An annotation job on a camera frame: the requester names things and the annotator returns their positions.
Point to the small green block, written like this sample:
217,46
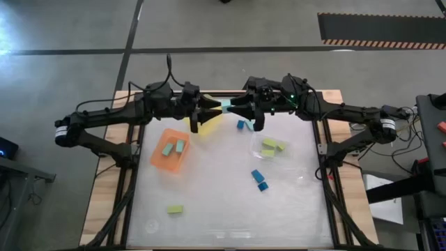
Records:
281,146

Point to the black keyboard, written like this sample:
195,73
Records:
439,233

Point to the black power adapter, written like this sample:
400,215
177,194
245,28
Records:
395,110

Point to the black aluminium table frame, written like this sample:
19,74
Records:
132,195

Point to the white paper sheet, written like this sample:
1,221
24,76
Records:
386,211

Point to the green cube block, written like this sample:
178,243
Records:
267,152

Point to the black box with blue light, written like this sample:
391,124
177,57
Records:
8,148

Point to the black hazard-striped floor mat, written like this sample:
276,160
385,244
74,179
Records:
380,28

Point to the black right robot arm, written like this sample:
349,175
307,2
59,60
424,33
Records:
348,113

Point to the red block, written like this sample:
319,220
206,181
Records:
442,127

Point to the blue rectangular block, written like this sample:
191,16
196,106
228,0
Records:
258,176

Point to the dark blue cube block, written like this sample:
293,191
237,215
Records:
240,124

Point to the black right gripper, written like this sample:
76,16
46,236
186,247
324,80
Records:
266,99

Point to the grey metal mounting plate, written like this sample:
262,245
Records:
322,149

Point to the orange translucent plastic bin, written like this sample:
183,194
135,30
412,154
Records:
158,160

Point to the clear plastic bin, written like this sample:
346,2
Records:
256,148

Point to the grey metal desk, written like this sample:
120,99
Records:
14,195

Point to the black stand leg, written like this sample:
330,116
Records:
397,190

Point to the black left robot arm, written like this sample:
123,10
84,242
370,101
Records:
104,115

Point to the black cart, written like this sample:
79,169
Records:
433,146

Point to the yellow translucent plastic bin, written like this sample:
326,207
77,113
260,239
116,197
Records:
210,129

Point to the light teal cube block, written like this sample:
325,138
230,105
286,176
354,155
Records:
225,105

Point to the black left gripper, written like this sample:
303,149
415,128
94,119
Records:
188,102

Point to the black angled panel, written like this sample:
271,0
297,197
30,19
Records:
246,86

